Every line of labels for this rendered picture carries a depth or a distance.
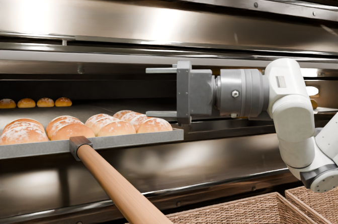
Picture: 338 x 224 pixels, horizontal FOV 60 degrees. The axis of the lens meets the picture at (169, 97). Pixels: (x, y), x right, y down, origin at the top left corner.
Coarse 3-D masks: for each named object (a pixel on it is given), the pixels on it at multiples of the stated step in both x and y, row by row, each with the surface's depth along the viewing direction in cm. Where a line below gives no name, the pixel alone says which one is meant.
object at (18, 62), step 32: (0, 64) 75; (32, 64) 77; (64, 64) 80; (96, 64) 82; (128, 64) 85; (160, 64) 88; (192, 64) 93; (224, 64) 98; (256, 64) 104; (320, 64) 119
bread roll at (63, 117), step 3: (57, 117) 82; (60, 117) 81; (63, 117) 82; (66, 117) 82; (69, 117) 82; (72, 117) 83; (54, 120) 81; (57, 120) 80; (60, 120) 81; (78, 120) 84; (51, 123) 80; (54, 123) 80; (48, 126) 80; (51, 126) 80; (48, 129) 80
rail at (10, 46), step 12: (0, 48) 70; (12, 48) 71; (24, 48) 72; (36, 48) 74; (48, 48) 75; (60, 48) 76; (72, 48) 77; (84, 48) 79; (96, 48) 80; (108, 48) 82; (120, 48) 83; (264, 60) 106; (300, 60) 114; (312, 60) 117; (324, 60) 120; (336, 60) 124
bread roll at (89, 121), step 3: (99, 114) 88; (102, 114) 87; (105, 114) 88; (93, 117) 86; (96, 117) 85; (99, 117) 86; (102, 117) 86; (87, 120) 86; (90, 120) 85; (93, 120) 85; (96, 120) 85; (87, 123) 85; (90, 123) 84; (90, 126) 84
